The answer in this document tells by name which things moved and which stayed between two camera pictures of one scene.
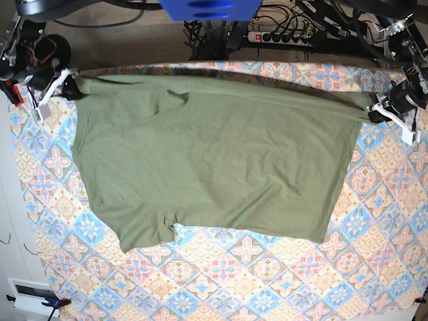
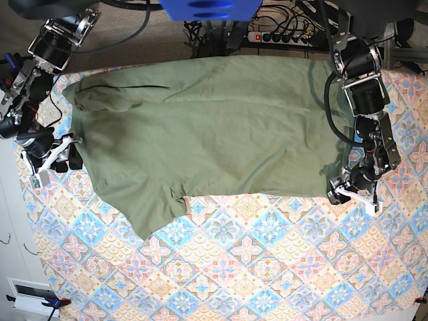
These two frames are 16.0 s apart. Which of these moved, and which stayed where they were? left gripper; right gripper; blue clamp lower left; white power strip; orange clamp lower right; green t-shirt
Moved: right gripper; green t-shirt; left gripper
Stayed: white power strip; blue clamp lower left; orange clamp lower right
